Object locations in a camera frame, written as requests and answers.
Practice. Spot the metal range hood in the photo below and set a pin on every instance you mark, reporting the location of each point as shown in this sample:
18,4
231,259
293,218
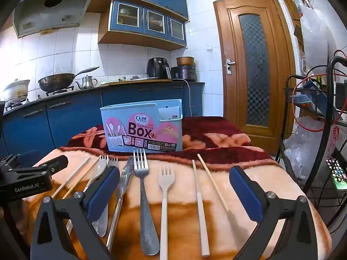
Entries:
54,16

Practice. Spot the blue box in rack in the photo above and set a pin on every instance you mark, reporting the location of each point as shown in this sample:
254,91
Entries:
311,97

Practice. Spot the steel kettle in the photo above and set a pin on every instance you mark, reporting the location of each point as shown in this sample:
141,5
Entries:
87,82

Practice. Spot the white chopstick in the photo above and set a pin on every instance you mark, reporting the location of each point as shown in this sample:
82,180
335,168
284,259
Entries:
200,208

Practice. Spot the clear plastic bag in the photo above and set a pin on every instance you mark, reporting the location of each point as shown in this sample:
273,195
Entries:
303,146

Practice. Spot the pair of beige chopsticks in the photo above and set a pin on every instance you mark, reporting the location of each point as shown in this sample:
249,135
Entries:
217,189
81,177

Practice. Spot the pale tray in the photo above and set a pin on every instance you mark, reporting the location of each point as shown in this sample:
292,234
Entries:
111,83

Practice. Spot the lit phone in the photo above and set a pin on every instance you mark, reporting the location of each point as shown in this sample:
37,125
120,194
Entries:
337,172

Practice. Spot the wooden wall niche shelf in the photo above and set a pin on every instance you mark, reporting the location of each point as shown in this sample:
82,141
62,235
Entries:
294,10

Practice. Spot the glass-door wall cabinet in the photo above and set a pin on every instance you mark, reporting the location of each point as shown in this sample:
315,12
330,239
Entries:
141,21

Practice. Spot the brown inner pot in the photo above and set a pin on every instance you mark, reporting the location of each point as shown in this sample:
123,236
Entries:
185,61

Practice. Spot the small metal fork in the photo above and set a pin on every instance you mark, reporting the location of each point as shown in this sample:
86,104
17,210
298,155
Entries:
113,162

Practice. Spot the red and peach floral blanket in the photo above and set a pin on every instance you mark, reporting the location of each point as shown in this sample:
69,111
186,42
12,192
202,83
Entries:
189,222

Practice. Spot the wooden door with glass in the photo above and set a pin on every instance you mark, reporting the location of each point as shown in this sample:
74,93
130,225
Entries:
230,100

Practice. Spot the white plastic spoon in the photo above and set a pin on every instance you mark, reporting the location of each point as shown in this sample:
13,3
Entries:
100,166

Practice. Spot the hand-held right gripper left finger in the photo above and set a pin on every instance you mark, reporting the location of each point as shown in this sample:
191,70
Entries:
103,192

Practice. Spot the white plastic bag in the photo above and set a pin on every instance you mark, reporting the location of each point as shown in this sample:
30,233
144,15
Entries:
314,35

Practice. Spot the white wall switch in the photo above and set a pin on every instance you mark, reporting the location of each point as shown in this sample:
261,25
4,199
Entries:
209,47

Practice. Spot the blue base cabinet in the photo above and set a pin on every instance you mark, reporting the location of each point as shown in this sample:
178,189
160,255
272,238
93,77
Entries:
73,119

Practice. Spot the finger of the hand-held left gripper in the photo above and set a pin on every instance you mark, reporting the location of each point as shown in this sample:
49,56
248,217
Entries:
58,162
9,161

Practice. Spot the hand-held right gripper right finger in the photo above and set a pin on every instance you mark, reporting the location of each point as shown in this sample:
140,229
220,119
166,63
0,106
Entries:
245,197

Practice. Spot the pink printed bag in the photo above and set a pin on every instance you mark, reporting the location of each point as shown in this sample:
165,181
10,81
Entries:
336,140

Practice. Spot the metal table knife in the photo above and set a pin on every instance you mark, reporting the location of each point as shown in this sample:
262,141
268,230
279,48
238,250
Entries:
125,176

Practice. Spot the dark metal wok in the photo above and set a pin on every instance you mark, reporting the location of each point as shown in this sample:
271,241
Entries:
55,82

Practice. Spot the wooden chopstick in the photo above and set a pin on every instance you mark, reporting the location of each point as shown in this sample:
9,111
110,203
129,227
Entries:
73,174

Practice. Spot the black air fryer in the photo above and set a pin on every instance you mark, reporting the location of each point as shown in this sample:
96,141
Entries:
157,67

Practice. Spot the white clay pot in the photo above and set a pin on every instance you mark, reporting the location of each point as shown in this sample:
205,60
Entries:
15,90

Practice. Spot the light blue utensil box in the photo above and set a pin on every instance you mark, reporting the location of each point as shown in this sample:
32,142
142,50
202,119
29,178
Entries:
141,119

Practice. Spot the large metal fork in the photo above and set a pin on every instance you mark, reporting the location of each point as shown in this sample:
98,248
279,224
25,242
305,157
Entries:
143,195

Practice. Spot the gas stove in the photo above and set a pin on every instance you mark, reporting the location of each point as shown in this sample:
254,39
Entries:
19,103

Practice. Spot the white plastic fork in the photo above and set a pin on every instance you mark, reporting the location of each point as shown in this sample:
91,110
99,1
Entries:
165,203

